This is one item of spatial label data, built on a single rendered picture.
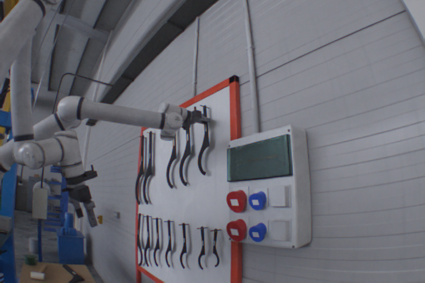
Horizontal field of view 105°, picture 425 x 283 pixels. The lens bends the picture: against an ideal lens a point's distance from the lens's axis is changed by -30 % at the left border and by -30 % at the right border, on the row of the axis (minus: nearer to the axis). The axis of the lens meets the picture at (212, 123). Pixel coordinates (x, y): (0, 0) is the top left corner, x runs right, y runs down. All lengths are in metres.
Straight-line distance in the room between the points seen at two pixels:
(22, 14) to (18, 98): 0.30
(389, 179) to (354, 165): 0.16
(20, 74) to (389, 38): 1.48
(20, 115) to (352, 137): 1.28
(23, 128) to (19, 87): 0.15
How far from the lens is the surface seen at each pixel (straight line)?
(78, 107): 1.17
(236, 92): 1.43
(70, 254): 5.25
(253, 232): 1.01
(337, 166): 1.02
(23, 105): 0.93
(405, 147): 0.97
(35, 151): 0.78
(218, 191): 1.41
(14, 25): 0.81
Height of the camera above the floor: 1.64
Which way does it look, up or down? 19 degrees up
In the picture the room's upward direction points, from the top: straight up
